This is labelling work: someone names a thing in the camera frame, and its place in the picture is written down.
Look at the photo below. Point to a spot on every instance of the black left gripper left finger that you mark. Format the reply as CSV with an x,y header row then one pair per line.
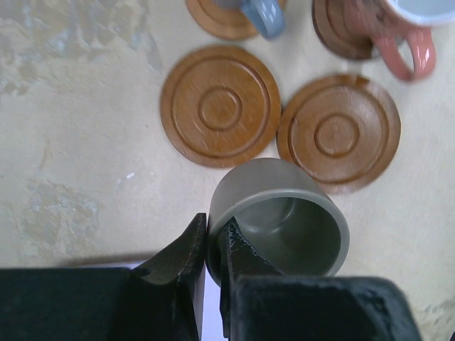
x,y
80,303

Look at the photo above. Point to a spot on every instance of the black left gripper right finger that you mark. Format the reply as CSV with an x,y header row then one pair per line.
x,y
258,302

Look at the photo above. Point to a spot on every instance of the olive green cup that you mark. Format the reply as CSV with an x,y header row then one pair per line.
x,y
283,214

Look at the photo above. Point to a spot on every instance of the large brown grooved coaster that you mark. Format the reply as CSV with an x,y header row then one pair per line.
x,y
342,129

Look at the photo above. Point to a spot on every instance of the large brown ringed coaster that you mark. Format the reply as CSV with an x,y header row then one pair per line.
x,y
220,106

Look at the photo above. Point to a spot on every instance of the light wood coaster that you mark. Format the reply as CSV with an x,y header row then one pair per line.
x,y
223,23

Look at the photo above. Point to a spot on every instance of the teal blue cup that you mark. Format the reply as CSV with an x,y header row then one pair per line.
x,y
265,15

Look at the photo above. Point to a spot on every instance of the dark walnut coaster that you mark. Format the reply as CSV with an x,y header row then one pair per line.
x,y
329,24

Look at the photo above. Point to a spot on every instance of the red handled white cup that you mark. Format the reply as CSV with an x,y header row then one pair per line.
x,y
401,32

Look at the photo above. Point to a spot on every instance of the lavender plastic tray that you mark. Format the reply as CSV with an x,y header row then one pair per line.
x,y
209,305

